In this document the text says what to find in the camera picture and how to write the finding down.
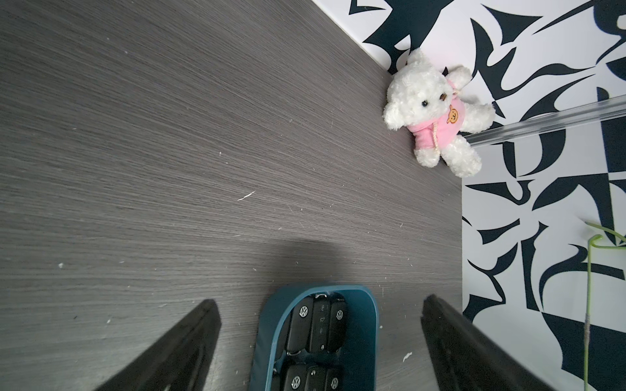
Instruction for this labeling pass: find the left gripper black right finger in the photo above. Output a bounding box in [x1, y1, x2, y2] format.
[421, 294, 552, 390]

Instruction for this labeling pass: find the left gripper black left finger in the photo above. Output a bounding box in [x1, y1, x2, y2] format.
[98, 299, 222, 390]

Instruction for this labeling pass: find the black car key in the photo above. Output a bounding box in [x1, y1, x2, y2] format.
[304, 366, 327, 391]
[281, 363, 307, 391]
[275, 314, 292, 361]
[324, 368, 343, 391]
[307, 295, 331, 354]
[285, 296, 315, 354]
[327, 300, 348, 352]

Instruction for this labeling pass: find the dark teal storage box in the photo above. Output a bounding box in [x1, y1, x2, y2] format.
[248, 284, 379, 390]

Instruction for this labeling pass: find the black car key front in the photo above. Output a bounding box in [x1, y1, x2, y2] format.
[281, 363, 307, 391]

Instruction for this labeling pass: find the white teddy bear pink shirt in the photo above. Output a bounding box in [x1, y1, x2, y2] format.
[382, 49, 496, 178]

